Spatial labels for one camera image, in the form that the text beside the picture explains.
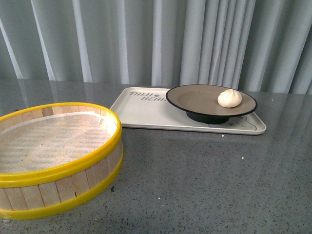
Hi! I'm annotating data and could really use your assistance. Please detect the beige plate with black rim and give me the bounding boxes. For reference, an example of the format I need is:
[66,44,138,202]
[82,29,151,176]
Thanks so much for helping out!
[166,84,257,124]

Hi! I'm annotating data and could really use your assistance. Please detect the white steamed bun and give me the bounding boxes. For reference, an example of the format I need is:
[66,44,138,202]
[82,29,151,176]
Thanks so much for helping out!
[217,89,242,108]

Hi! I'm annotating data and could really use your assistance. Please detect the cream bear print tray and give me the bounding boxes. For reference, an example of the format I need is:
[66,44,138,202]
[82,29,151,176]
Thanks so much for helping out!
[110,87,266,135]

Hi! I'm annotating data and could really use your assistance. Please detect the white steamer liner cloth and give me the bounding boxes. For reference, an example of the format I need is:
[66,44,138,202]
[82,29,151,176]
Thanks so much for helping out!
[0,111,117,174]

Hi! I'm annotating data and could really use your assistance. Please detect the bamboo steamer with yellow rims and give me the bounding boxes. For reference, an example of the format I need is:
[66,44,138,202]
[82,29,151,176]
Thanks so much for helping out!
[0,102,123,220]

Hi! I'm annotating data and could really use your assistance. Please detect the grey pleated curtain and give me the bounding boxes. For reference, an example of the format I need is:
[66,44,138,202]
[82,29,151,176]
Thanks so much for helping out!
[0,0,312,94]

